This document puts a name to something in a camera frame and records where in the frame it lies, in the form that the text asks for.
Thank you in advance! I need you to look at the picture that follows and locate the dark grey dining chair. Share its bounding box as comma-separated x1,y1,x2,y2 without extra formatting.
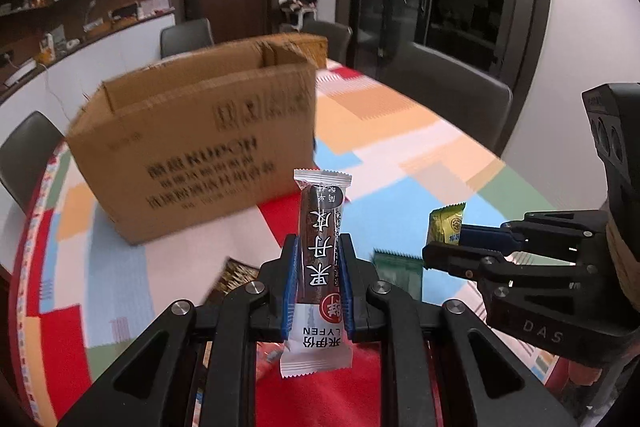
300,19,353,66
160,18,216,59
377,42,515,156
0,111,66,218

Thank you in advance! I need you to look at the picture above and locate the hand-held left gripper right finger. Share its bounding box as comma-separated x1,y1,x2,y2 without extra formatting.
340,234,576,427

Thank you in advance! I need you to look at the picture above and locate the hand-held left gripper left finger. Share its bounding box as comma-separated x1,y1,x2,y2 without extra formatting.
57,234,301,427

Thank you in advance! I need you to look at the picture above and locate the brown and white snack bar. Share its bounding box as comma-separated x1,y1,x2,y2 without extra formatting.
280,169,354,378

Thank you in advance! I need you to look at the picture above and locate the brown cardboard box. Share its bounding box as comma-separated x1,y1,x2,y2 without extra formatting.
66,38,319,246

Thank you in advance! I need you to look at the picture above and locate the black biscuit packet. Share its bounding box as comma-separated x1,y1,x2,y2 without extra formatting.
215,257,259,296

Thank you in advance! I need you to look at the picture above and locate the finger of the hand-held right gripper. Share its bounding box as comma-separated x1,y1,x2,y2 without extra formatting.
422,242,597,291
460,209,609,258

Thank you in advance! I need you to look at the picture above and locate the colourful checked tablecloth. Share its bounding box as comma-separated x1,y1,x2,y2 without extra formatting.
7,57,608,427

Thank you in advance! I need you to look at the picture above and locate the dark green wafer packet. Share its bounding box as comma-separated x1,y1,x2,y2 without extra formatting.
372,248,426,303

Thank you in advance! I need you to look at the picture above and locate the yellow-green snack packet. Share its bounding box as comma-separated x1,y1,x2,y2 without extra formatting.
426,202,467,248

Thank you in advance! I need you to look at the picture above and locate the white stool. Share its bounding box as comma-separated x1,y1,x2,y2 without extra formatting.
292,9,319,32

